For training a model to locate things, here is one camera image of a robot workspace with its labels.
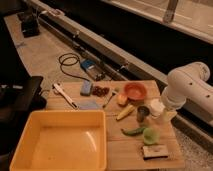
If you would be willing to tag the orange yellow fruit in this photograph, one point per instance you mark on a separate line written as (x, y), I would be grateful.
(122, 99)

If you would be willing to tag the wooden board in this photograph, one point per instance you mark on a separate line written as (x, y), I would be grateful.
(124, 152)

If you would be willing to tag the white spatula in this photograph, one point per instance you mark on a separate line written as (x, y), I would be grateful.
(58, 88)

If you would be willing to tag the dark red grapes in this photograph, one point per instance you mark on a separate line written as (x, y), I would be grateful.
(100, 91)

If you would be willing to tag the white cup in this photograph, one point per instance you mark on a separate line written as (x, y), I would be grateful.
(156, 107)

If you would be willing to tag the metal fork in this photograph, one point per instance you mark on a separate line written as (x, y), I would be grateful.
(108, 100)

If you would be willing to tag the dark metal cup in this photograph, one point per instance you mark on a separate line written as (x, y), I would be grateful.
(142, 113)

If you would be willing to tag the blue grey cloth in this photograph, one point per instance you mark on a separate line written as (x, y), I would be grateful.
(88, 105)

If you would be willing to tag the black chair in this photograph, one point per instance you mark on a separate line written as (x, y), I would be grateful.
(15, 108)

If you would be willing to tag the small dark box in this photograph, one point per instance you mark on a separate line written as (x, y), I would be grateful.
(155, 151)

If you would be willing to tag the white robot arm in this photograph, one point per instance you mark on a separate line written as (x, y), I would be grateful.
(188, 82)

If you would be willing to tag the black box on floor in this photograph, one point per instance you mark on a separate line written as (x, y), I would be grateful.
(29, 26)

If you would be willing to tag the green plastic cup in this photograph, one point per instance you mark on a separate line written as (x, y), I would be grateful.
(150, 136)

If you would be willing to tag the blue sponge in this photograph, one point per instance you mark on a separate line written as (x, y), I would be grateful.
(86, 88)

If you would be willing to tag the yellow corn cob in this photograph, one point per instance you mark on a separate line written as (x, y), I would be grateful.
(127, 110)

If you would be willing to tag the yellow plastic bin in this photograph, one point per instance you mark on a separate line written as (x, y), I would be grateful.
(62, 140)

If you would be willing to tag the blue device box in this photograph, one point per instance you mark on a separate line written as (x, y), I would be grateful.
(87, 64)

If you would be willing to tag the red bowl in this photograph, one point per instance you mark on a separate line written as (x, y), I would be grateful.
(135, 91)

